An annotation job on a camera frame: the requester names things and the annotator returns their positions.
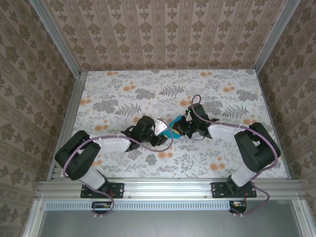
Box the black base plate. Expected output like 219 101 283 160
80 182 124 198
211 182 257 198

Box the aluminium frame post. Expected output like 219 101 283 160
29 0 83 78
253 0 302 72

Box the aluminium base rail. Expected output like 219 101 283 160
36 179 306 200

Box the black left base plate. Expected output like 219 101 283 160
80 182 124 198

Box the aluminium lower frame bar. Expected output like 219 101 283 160
291 198 316 237
23 199 47 237

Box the grey metal panel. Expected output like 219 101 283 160
37 209 306 237

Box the grey slotted cable duct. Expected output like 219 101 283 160
45 200 247 212

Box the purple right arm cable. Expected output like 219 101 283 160
191 94 279 217

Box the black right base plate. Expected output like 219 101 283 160
211 182 257 198

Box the aluminium table side rail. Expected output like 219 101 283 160
253 70 291 180
46 71 87 181

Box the blue cloth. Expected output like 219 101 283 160
162 118 186 139

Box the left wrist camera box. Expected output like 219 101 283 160
154 118 171 136

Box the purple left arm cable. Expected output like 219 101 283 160
62 124 173 219

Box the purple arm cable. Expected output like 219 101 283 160
62 124 173 219
191 94 279 217

